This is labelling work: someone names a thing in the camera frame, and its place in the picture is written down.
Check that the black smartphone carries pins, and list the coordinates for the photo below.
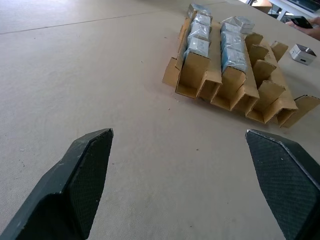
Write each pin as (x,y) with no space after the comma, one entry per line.
(302,22)

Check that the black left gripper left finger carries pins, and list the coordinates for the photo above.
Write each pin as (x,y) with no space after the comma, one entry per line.
(75,180)

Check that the small white box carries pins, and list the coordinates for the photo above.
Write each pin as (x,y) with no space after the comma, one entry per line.
(302,55)

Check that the person's bare hand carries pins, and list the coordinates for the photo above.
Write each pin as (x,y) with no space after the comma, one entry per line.
(310,31)

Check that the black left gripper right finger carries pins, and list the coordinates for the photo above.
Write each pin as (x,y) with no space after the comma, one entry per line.
(285,175)

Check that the white desk frame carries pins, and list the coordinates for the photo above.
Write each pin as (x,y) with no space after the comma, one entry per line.
(287,7)

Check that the cardboard divider tray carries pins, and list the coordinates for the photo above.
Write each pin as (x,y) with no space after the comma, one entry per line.
(232,82)

